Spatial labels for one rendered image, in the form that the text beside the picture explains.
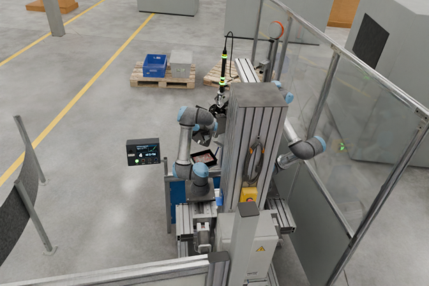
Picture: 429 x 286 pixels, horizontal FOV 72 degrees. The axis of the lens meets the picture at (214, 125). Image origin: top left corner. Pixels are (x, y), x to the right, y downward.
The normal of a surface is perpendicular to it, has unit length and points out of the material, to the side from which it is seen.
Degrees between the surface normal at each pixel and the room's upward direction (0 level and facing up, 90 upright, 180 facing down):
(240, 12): 90
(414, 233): 0
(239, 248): 90
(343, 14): 90
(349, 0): 90
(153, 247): 0
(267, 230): 0
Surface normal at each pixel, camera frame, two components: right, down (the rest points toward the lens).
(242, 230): 0.18, 0.59
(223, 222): 0.06, -0.80
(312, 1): -0.09, 0.59
